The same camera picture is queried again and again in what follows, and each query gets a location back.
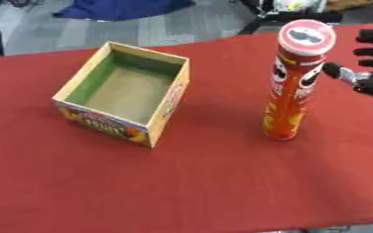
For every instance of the open cardboard box green inside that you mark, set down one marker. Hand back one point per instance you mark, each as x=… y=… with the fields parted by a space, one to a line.
x=127 y=91

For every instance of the tall red snack can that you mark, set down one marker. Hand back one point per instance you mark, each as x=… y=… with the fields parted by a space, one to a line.
x=292 y=91

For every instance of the black tripod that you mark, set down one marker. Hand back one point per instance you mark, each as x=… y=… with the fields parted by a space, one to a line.
x=280 y=15

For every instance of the blue cloth bag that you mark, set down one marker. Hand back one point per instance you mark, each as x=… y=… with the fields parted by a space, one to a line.
x=122 y=9

